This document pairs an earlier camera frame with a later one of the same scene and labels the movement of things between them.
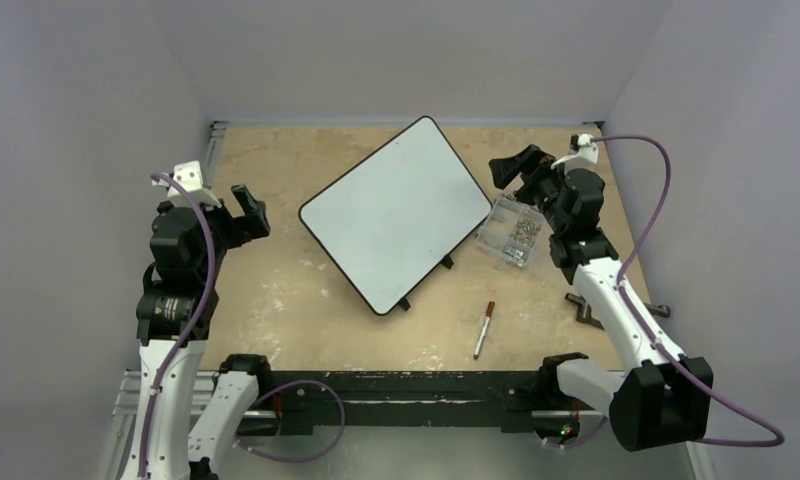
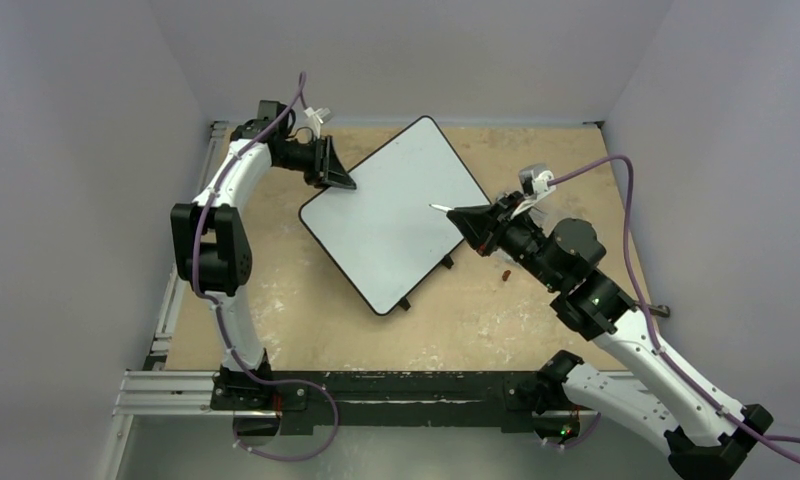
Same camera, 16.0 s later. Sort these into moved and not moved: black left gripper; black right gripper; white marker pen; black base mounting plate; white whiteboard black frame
Moved: black left gripper; black right gripper; white marker pen
Not moved: black base mounting plate; white whiteboard black frame
